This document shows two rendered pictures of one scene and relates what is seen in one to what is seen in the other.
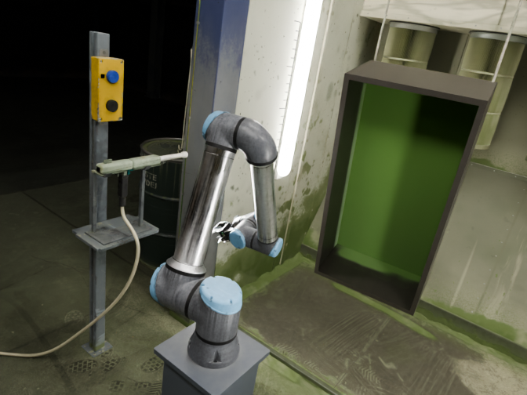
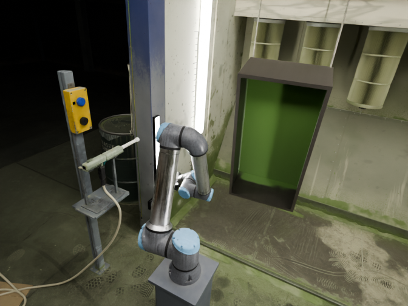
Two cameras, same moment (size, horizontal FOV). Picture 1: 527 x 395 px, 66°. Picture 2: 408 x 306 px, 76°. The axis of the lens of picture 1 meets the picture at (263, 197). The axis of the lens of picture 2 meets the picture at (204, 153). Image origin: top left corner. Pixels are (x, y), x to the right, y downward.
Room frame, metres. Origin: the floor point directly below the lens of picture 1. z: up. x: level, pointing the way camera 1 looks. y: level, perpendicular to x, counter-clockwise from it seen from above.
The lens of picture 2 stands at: (0.15, 0.17, 1.98)
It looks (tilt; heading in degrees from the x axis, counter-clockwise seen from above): 28 degrees down; 352
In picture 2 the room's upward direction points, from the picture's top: 4 degrees clockwise
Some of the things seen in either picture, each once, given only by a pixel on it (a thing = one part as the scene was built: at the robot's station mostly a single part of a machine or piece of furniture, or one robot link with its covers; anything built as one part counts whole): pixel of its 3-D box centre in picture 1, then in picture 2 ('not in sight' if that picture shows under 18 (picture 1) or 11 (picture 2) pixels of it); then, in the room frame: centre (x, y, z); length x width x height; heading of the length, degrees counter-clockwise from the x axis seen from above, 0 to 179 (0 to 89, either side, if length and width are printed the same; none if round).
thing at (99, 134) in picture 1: (98, 213); (85, 189); (1.75, 0.77, 0.82); 0.06 x 0.06 x 1.64; 57
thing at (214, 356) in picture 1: (215, 338); (184, 265); (1.18, 0.09, 0.69); 0.19 x 0.19 x 0.10
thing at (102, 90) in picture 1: (107, 89); (78, 110); (1.72, 0.73, 1.42); 0.12 x 0.06 x 0.26; 147
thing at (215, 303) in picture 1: (217, 306); (184, 248); (1.18, 0.10, 0.83); 0.17 x 0.15 x 0.18; 66
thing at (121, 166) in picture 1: (145, 177); (115, 161); (1.75, 0.55, 1.05); 0.49 x 0.05 x 0.23; 147
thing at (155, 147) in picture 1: (180, 150); (126, 124); (2.87, 0.66, 0.86); 0.54 x 0.54 x 0.01
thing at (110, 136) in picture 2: (176, 203); (129, 158); (2.86, 0.66, 0.44); 0.59 x 0.58 x 0.89; 38
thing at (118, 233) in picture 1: (120, 199); (101, 180); (1.66, 0.64, 0.95); 0.26 x 0.15 x 0.32; 147
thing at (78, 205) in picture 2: (116, 230); (101, 200); (1.68, 0.65, 0.78); 0.31 x 0.23 x 0.01; 147
